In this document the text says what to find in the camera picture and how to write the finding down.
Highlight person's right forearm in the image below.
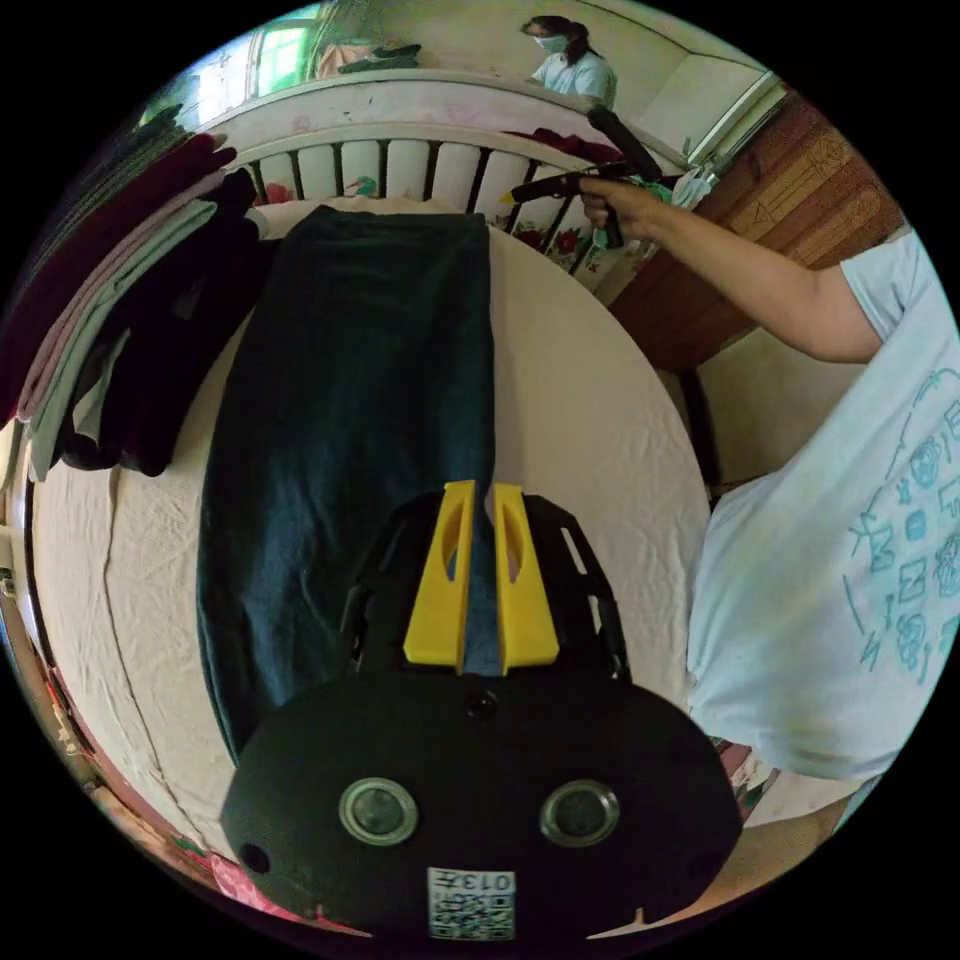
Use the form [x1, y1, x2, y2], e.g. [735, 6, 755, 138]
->
[652, 199, 885, 366]

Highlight pile of clothes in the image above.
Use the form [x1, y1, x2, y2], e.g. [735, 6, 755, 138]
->
[0, 104, 262, 483]

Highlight bed with cream sheet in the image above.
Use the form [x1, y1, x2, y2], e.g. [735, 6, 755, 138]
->
[20, 72, 714, 856]

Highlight person's right hand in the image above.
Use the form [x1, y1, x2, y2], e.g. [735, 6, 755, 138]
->
[578, 176, 666, 241]

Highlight blue jeans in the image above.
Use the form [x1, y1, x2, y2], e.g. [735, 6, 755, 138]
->
[196, 204, 502, 768]

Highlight person's body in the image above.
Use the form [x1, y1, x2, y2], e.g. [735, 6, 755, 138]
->
[685, 227, 960, 781]

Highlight window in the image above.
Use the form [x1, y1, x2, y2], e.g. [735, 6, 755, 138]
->
[187, 17, 324, 121]

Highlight wooden cupboard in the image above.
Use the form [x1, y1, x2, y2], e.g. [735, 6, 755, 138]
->
[605, 83, 913, 375]

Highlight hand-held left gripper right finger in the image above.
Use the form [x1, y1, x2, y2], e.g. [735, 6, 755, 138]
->
[491, 482, 559, 676]

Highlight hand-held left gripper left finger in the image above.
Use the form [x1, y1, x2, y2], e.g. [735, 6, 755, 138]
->
[402, 480, 477, 671]

